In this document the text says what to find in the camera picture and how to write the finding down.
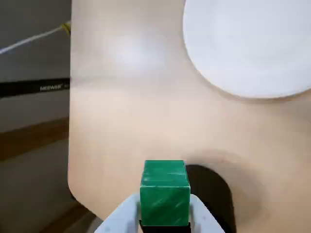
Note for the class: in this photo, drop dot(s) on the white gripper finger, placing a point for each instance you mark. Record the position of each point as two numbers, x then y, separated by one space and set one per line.
121 216
204 218

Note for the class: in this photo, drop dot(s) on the green cube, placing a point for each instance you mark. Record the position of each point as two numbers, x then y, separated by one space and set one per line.
165 191

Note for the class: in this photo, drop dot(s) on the white round dish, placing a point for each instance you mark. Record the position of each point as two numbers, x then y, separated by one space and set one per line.
250 46

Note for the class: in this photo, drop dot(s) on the black tripod leg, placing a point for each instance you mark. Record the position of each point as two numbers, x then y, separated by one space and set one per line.
29 87

